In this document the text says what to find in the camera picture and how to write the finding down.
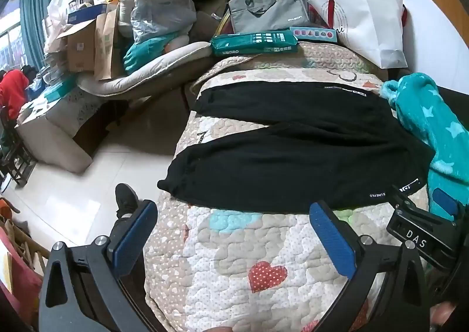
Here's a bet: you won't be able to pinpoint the wooden frame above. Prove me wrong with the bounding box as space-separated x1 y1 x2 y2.
0 218 50 277

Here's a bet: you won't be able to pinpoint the green tissue packet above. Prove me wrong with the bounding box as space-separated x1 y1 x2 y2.
210 31 299 57

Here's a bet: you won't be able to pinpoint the wooden chair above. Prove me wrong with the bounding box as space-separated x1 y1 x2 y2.
0 108 35 186

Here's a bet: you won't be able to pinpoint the white plastic bag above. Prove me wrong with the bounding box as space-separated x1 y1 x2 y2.
46 0 70 54

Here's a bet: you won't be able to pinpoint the white paper bag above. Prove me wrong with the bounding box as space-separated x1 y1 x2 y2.
308 0 408 69

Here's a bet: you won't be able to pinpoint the teal star blanket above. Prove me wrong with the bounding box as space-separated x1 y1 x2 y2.
381 73 469 223

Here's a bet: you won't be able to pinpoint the black pants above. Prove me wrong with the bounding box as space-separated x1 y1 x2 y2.
157 79 436 215

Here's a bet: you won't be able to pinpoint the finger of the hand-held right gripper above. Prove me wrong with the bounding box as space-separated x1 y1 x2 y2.
430 187 463 223
386 184 416 213

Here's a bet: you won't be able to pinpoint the beige cushion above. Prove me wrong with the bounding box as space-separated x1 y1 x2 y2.
77 42 213 98

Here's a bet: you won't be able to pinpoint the beige sofa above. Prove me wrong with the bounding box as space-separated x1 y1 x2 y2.
16 86 121 173

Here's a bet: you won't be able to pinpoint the grey laptop bag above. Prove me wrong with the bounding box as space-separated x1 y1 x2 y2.
228 0 311 34

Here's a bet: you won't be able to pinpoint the teal garment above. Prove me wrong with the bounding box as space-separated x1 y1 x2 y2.
123 33 191 74

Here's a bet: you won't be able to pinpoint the translucent grey plastic bag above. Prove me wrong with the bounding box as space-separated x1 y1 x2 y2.
130 0 198 45

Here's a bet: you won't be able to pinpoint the patterned quilt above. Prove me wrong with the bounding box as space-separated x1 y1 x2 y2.
143 40 433 332

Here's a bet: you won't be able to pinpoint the cardboard box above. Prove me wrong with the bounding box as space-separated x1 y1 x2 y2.
94 7 125 81
55 20 98 72

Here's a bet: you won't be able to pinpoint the teal curtain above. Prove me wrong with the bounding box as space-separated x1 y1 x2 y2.
18 0 54 69

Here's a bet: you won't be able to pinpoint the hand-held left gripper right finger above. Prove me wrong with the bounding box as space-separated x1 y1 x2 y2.
309 200 431 332

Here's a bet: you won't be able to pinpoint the person's black shoe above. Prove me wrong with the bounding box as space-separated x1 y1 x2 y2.
115 183 140 216

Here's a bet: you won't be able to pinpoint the teal box with coloured shapes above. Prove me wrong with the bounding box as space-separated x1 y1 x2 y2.
289 26 338 43

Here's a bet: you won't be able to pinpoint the blue box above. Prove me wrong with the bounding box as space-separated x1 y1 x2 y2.
67 4 108 25

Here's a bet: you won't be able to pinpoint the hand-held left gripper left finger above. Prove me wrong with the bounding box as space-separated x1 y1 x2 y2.
38 199 173 332

